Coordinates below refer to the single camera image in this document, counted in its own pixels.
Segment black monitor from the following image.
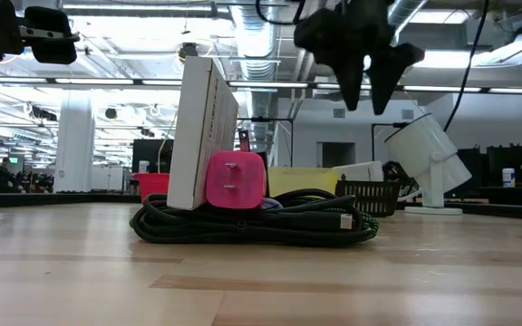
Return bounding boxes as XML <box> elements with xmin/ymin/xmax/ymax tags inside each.
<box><xmin>131</xmin><ymin>139</ymin><xmax>175</xmax><ymax>175</ymax></box>

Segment black metal stand frame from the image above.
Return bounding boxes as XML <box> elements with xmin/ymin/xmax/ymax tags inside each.
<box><xmin>370</xmin><ymin>121</ymin><xmax>402</xmax><ymax>176</ymax></box>
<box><xmin>236</xmin><ymin>116</ymin><xmax>295</xmax><ymax>168</ymax></box>

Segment white lamp cable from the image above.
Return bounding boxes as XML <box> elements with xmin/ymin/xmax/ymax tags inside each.
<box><xmin>399</xmin><ymin>187</ymin><xmax>426</xmax><ymax>203</ymax></box>

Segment dark green braided cable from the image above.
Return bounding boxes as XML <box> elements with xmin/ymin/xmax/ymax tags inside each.
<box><xmin>129</xmin><ymin>192</ymin><xmax>380</xmax><ymax>248</ymax></box>

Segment white box with grey print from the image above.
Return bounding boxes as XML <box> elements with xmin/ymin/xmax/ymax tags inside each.
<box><xmin>332</xmin><ymin>160</ymin><xmax>385</xmax><ymax>183</ymax></box>

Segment silver ventilation duct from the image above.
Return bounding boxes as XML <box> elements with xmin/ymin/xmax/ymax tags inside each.
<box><xmin>229</xmin><ymin>4</ymin><xmax>281</xmax><ymax>167</ymax></box>

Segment red plastic slotted basket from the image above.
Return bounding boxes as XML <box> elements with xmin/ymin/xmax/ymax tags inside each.
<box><xmin>134</xmin><ymin>172</ymin><xmax>171</xmax><ymax>204</ymax></box>

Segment pink wall charger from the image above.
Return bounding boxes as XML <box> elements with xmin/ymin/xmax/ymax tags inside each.
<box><xmin>205</xmin><ymin>150</ymin><xmax>267</xmax><ymax>211</ymax></box>

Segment black plastic slotted basket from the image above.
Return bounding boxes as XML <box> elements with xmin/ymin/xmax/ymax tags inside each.
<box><xmin>335</xmin><ymin>179</ymin><xmax>402</xmax><ymax>218</ymax></box>

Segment yellow translucent plastic bin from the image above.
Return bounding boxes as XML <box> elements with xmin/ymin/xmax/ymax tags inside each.
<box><xmin>267</xmin><ymin>166</ymin><xmax>338</xmax><ymax>198</ymax></box>

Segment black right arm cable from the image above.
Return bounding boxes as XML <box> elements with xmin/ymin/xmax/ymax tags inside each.
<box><xmin>441</xmin><ymin>0</ymin><xmax>491</xmax><ymax>133</ymax></box>

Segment black metal table frame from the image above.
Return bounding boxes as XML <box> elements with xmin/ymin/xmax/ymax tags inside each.
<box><xmin>0</xmin><ymin>189</ymin><xmax>522</xmax><ymax>223</ymax></box>

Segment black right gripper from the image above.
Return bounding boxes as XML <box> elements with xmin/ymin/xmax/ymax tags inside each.
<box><xmin>293</xmin><ymin>0</ymin><xmax>425</xmax><ymax>116</ymax></box>

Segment black storage cabinets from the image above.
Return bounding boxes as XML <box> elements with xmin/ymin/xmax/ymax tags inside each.
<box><xmin>469</xmin><ymin>143</ymin><xmax>522</xmax><ymax>189</ymax></box>

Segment white and green product box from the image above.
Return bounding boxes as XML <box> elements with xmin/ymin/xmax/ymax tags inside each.
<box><xmin>166</xmin><ymin>56</ymin><xmax>240</xmax><ymax>212</ymax></box>

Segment white pillar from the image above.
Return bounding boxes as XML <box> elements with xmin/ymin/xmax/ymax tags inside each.
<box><xmin>53</xmin><ymin>90</ymin><xmax>97</xmax><ymax>194</ymax></box>

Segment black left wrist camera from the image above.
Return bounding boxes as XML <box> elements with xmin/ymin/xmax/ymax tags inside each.
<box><xmin>18</xmin><ymin>5</ymin><xmax>82</xmax><ymax>65</ymax></box>

